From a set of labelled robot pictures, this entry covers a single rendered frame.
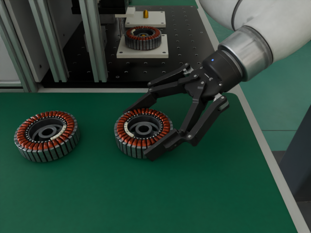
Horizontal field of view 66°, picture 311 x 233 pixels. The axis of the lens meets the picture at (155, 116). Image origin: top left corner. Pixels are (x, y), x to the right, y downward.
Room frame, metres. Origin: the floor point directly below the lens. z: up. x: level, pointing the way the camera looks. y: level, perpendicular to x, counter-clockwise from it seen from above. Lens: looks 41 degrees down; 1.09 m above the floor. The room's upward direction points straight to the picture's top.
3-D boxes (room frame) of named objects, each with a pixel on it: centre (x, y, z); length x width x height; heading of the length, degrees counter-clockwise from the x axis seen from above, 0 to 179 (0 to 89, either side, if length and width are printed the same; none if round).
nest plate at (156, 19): (0.96, 0.04, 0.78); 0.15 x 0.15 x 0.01; 0
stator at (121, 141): (0.33, 0.02, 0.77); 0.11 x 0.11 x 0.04
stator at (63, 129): (0.33, 0.21, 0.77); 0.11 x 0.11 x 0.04
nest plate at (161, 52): (0.71, 0.04, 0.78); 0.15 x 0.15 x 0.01; 0
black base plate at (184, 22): (0.83, 0.05, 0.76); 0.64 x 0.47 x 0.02; 0
